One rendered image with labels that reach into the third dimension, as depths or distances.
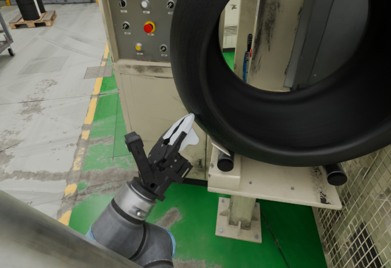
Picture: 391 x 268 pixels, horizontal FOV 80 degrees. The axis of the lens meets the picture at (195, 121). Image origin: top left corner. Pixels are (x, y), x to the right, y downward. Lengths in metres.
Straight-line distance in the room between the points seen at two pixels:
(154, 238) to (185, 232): 0.93
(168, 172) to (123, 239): 0.17
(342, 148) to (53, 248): 0.55
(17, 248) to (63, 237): 0.06
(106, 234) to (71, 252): 0.21
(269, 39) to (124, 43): 0.75
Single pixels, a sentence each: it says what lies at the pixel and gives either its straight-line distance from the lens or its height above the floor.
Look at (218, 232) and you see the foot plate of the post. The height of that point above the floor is 0.01.
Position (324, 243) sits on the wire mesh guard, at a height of 0.32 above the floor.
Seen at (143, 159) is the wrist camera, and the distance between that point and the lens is 0.51.
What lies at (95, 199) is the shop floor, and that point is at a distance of 1.82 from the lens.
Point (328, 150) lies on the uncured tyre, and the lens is 0.61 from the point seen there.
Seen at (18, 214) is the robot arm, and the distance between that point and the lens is 0.33.
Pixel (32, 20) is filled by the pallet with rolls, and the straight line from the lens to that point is 6.77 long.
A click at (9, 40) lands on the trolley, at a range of 4.97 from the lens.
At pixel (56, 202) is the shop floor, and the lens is 1.91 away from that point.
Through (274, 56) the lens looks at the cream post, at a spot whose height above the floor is 1.07.
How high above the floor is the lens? 1.36
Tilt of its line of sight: 36 degrees down
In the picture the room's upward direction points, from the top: straight up
